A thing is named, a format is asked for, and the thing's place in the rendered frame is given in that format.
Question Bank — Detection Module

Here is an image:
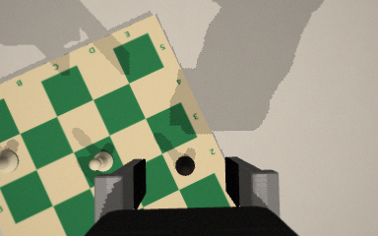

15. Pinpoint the green and cream chessboard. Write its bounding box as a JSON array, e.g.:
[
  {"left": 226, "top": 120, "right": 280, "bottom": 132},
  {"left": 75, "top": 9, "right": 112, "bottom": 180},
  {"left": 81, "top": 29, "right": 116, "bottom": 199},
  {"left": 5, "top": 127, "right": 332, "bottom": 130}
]
[{"left": 0, "top": 15, "right": 236, "bottom": 236}]

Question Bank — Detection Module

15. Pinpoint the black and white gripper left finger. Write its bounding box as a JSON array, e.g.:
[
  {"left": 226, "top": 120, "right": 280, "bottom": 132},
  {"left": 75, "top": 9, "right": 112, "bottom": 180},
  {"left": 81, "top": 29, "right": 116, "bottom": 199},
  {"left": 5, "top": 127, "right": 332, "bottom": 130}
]
[{"left": 94, "top": 159, "right": 146, "bottom": 223}]

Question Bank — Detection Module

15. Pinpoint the white pawn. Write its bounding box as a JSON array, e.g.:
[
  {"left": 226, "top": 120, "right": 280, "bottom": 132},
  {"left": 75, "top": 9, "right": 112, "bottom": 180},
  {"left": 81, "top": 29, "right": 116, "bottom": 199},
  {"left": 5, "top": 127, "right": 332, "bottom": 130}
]
[{"left": 89, "top": 151, "right": 113, "bottom": 171}]

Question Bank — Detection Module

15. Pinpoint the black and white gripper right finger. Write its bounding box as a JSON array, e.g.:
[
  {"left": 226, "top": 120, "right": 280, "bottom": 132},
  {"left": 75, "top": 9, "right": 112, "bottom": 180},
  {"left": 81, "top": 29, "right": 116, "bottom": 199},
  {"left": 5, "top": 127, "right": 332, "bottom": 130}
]
[{"left": 225, "top": 156, "right": 281, "bottom": 218}]

